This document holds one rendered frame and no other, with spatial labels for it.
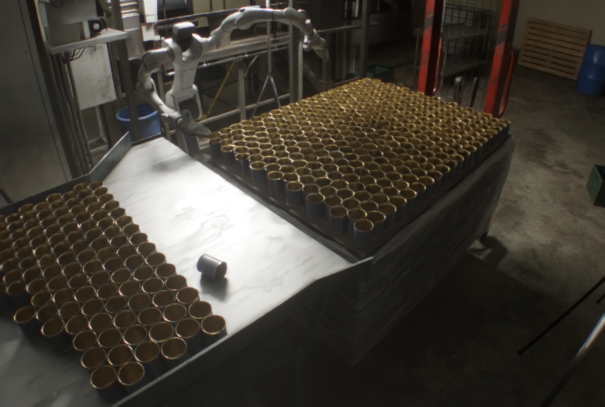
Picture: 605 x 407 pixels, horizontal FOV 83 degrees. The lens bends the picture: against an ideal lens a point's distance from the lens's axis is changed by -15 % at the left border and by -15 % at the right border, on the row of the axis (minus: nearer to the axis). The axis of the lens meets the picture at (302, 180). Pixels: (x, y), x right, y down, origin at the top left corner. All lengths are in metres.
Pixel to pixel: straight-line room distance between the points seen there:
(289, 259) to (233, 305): 0.28
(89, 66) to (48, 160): 0.89
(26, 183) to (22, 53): 1.03
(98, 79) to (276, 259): 2.80
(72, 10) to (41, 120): 0.89
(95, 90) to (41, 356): 2.85
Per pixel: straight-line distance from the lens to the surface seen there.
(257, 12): 2.28
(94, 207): 1.78
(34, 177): 3.63
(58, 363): 1.31
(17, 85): 3.39
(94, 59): 3.80
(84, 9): 3.27
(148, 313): 1.25
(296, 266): 1.40
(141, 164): 2.16
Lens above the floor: 2.03
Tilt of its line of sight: 31 degrees down
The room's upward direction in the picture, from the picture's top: straight up
